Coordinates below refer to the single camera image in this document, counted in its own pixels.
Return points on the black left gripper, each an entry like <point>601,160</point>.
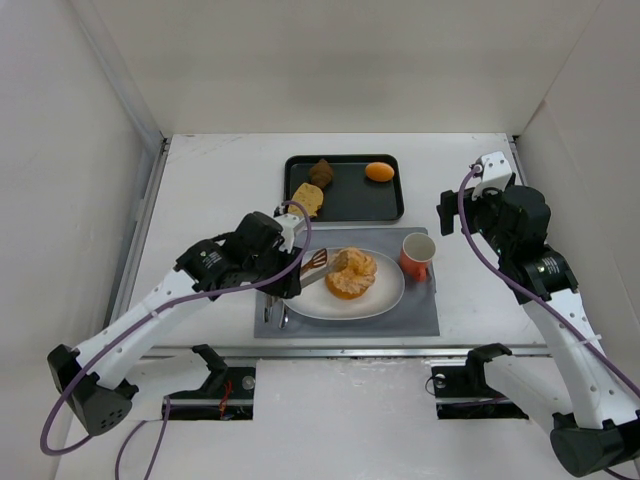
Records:
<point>292,282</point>

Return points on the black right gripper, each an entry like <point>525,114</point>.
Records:
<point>447,213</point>

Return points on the metal serving tongs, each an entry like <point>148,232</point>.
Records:
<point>320,265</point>

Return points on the large sugared orange bun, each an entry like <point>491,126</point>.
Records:
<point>355,278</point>

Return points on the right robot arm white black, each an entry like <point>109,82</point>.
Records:
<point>593,420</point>

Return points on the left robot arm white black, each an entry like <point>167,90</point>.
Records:
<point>99,380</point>

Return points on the yellow bread slice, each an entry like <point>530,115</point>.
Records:
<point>310,197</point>

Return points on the silver spoon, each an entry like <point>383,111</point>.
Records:
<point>268,307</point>

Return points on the orange mug white inside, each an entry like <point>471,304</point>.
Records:
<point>416,255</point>

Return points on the silver fork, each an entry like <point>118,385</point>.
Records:
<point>283,314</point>

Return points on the white oval plate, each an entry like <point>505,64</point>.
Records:
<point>317,302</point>

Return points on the black rectangular tray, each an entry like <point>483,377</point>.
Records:
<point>351,196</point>

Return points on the grey cloth placemat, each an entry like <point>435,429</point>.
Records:
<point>414,316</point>

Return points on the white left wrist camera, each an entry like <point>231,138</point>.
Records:
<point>291,225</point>

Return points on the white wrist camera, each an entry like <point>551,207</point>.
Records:
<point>494,175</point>
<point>291,225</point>

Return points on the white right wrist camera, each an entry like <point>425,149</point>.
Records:
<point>494,175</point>

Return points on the metal rail table front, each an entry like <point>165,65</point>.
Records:
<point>333,353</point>

